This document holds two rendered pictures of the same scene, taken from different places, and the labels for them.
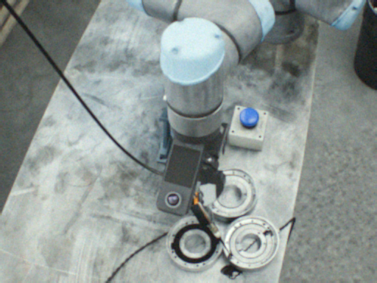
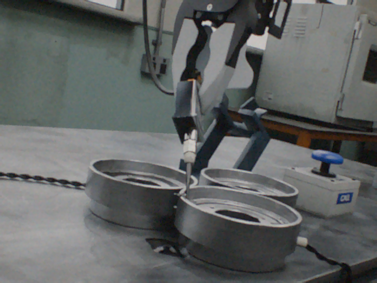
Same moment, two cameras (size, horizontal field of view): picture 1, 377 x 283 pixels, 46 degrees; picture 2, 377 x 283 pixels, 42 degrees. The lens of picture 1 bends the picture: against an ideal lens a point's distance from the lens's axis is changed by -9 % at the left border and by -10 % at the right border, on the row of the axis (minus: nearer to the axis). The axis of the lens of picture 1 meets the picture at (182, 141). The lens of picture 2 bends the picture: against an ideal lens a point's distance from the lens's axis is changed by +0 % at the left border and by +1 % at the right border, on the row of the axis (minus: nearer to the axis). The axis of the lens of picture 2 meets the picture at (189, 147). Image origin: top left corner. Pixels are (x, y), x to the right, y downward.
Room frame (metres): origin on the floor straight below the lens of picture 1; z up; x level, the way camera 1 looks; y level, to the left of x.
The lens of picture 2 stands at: (-0.16, -0.16, 0.94)
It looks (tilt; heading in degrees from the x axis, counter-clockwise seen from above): 9 degrees down; 18
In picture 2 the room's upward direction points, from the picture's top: 11 degrees clockwise
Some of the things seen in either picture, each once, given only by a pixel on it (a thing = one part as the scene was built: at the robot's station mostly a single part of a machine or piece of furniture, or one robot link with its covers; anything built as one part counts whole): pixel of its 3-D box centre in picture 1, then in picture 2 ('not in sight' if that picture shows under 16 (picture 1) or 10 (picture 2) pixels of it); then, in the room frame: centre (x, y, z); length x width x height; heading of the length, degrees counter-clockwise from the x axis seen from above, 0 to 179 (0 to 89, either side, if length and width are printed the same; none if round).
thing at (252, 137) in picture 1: (249, 125); (321, 189); (0.50, -0.14, 0.82); 0.08 x 0.07 x 0.05; 155
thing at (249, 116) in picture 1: (249, 121); (324, 170); (0.49, -0.14, 0.85); 0.04 x 0.04 x 0.05
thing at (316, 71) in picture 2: not in sight; (333, 70); (2.94, 0.03, 1.10); 0.62 x 0.61 x 0.65; 155
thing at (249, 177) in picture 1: (231, 195); (245, 198); (0.35, -0.07, 0.82); 0.10 x 0.10 x 0.04
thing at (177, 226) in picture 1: (195, 245); (141, 192); (0.27, 0.01, 0.82); 0.10 x 0.10 x 0.04
